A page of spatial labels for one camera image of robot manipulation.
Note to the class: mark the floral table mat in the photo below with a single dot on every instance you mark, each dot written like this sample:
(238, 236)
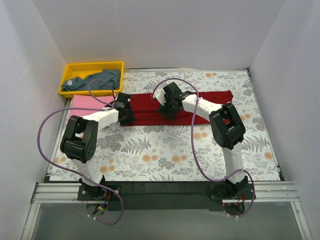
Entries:
(164, 153)

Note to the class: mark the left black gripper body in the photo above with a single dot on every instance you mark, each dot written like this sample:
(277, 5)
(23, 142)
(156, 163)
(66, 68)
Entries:
(128, 117)

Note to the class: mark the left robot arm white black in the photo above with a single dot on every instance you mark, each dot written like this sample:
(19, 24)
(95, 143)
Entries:
(79, 141)

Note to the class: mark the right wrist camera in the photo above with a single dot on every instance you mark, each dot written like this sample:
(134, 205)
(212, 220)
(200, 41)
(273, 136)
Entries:
(159, 95)

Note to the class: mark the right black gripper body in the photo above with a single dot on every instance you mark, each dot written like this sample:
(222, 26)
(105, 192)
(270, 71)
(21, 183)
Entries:
(165, 110)

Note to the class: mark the yellow plastic bin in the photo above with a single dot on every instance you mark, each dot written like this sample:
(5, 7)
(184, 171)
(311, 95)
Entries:
(83, 69)

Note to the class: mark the red t shirt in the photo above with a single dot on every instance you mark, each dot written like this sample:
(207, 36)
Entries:
(145, 110)

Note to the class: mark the aluminium frame rail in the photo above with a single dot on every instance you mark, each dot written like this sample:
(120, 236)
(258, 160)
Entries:
(56, 193)

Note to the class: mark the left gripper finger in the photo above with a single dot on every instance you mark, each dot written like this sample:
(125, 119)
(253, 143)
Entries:
(131, 113)
(125, 120)

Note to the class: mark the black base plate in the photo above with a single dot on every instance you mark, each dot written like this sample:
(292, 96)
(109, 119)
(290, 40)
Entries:
(165, 195)

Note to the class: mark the grey-blue t shirt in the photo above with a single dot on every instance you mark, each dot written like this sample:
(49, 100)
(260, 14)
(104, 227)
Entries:
(108, 79)

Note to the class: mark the folded pink t shirt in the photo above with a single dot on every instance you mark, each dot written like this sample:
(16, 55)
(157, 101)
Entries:
(83, 101)

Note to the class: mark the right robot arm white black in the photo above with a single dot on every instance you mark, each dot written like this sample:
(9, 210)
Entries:
(226, 125)

